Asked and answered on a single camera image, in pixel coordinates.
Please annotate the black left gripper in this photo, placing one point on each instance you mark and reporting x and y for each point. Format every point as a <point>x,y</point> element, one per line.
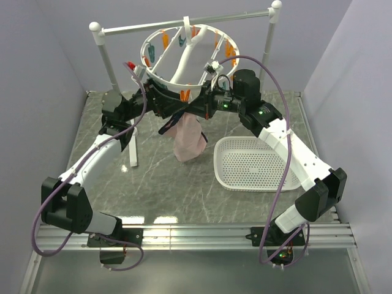
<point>165,105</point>

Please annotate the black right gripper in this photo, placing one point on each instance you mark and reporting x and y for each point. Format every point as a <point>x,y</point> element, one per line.
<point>203,105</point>

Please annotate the white round clip hanger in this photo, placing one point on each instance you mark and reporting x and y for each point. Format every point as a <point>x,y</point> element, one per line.
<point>181,68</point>

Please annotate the orange front clothes peg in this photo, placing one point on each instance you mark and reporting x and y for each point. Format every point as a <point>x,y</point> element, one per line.
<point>185,95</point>

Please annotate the pink underwear navy trim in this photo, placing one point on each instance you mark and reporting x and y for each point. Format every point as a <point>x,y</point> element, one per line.
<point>189,139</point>

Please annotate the white perforated plastic basket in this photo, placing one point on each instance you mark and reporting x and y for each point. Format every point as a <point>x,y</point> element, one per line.
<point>247,164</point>

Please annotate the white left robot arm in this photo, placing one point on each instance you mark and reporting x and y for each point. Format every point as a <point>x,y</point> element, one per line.
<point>65,202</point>

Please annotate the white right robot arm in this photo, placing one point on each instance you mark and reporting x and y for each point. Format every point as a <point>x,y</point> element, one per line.
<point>323,186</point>

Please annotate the teal left back peg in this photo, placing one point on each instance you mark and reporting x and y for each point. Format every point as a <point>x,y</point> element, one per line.
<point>151,52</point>

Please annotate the orange right upper peg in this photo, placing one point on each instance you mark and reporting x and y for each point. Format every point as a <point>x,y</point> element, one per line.
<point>229,49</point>

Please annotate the teal back clothes peg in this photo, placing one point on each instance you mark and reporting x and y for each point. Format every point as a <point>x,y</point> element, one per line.
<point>181,41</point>

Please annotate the orange back left peg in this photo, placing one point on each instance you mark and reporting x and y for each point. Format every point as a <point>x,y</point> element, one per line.
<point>165,39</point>

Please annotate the orange right back peg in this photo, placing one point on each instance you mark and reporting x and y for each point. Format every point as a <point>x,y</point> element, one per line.
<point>217,38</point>

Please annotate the orange back centre peg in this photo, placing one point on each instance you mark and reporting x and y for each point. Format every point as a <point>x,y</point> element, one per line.
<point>194,31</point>

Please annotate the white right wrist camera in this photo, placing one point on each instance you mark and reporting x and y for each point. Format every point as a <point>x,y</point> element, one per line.
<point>213,68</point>

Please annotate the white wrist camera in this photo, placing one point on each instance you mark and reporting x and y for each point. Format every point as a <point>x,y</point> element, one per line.
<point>213,68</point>
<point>138,69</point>

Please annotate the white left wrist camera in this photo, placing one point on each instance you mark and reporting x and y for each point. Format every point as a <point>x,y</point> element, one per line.
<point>138,69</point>

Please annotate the aluminium mounting rail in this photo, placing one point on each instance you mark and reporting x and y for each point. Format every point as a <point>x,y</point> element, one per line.
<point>177,237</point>

